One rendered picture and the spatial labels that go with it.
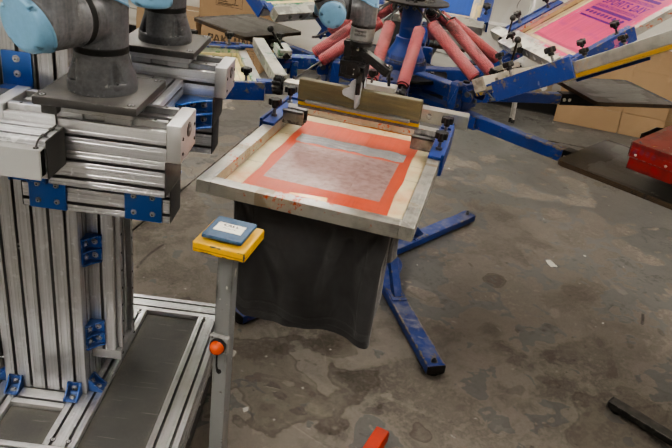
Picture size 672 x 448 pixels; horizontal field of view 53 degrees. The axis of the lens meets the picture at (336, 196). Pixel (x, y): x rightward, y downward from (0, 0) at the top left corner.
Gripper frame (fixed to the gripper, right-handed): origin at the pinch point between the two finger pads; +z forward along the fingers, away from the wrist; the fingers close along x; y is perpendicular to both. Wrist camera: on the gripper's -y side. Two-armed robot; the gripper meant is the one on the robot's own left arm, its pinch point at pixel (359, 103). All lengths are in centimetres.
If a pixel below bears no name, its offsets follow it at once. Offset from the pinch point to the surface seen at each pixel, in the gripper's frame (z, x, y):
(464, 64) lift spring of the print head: -4, -62, -27
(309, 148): 13.7, 12.8, 11.3
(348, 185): 13.7, 33.7, -6.9
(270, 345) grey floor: 109, -5, 23
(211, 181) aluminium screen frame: 10, 57, 25
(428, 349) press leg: 104, -23, -38
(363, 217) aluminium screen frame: 10, 58, -16
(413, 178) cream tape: 13.6, 18.8, -23.4
